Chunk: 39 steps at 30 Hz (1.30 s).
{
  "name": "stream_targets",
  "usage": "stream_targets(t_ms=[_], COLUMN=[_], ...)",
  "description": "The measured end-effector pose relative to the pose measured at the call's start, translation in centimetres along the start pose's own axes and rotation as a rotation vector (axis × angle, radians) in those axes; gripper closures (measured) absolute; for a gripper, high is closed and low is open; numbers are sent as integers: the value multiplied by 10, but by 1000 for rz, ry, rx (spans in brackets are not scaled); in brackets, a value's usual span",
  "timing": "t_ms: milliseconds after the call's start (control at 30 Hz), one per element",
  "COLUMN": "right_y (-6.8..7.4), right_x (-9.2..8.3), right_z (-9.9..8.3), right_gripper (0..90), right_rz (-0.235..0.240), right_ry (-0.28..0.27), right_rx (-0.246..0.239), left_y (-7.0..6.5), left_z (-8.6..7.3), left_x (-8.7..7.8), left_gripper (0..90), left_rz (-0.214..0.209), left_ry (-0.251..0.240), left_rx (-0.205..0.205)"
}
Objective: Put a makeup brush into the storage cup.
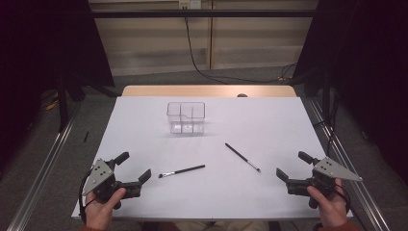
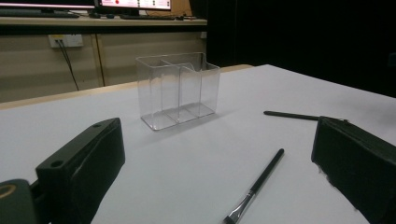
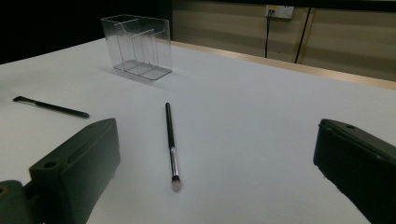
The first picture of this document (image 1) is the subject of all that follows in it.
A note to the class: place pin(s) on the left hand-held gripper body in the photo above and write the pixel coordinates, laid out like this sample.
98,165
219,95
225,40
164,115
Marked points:
102,183

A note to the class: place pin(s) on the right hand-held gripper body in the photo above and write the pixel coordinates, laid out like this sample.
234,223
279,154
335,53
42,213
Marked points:
324,178

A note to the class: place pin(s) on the black pen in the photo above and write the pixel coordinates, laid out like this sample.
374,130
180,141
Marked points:
189,169

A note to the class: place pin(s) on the clear plastic organizer box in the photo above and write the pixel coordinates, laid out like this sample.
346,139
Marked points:
186,126

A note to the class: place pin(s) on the person's left hand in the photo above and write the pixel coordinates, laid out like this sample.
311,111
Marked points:
99,213

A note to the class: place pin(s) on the person's right hand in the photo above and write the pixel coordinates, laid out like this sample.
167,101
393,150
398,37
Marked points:
333,208

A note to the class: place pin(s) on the small black floor item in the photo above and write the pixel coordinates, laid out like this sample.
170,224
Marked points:
86,137

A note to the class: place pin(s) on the white table mat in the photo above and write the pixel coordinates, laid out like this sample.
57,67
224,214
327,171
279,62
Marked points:
224,199

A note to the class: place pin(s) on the black curtain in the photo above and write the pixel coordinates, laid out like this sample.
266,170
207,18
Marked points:
38,48
369,64

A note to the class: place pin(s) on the aluminium floor rail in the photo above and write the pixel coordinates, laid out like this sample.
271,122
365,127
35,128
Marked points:
364,200
41,179

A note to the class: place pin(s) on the black stand post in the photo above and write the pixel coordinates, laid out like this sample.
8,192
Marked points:
62,106

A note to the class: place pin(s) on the white wall socket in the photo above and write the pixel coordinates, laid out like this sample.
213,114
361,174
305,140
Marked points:
190,4

